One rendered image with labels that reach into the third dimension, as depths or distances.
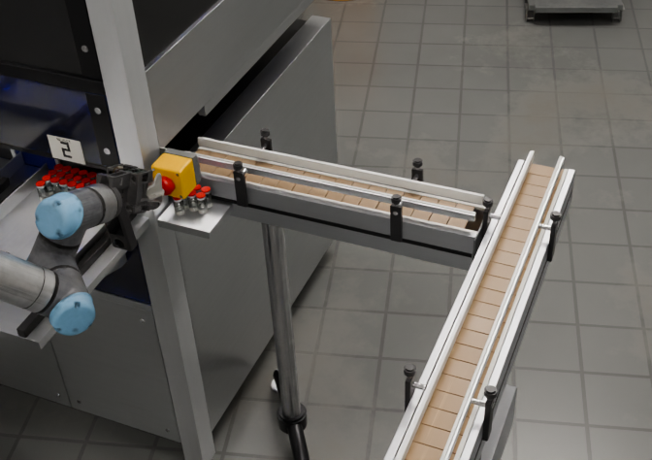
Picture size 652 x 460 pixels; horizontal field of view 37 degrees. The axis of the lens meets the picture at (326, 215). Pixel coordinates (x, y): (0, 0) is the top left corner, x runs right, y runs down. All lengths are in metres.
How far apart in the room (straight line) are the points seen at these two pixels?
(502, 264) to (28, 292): 0.87
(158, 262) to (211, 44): 0.51
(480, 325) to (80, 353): 1.24
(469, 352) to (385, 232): 0.40
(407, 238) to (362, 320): 1.12
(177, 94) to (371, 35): 2.62
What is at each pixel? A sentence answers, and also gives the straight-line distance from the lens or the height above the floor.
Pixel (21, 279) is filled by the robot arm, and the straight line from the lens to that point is 1.62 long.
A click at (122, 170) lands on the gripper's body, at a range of 1.87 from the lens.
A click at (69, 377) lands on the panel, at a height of 0.22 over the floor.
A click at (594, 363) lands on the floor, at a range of 3.02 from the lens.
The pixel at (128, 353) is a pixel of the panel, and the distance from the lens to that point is 2.52.
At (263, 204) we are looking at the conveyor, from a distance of 2.09.
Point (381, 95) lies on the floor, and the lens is 4.17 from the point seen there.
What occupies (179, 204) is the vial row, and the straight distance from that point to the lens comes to 2.10.
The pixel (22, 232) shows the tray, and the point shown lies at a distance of 2.17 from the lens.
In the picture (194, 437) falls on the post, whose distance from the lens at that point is 2.64.
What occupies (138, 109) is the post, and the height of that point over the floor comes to 1.15.
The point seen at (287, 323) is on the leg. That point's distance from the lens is 2.39.
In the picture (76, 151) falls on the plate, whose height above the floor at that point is 1.02.
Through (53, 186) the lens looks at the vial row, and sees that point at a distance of 2.23.
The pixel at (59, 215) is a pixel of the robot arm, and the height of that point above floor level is 1.17.
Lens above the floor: 2.16
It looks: 38 degrees down
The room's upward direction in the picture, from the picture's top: 3 degrees counter-clockwise
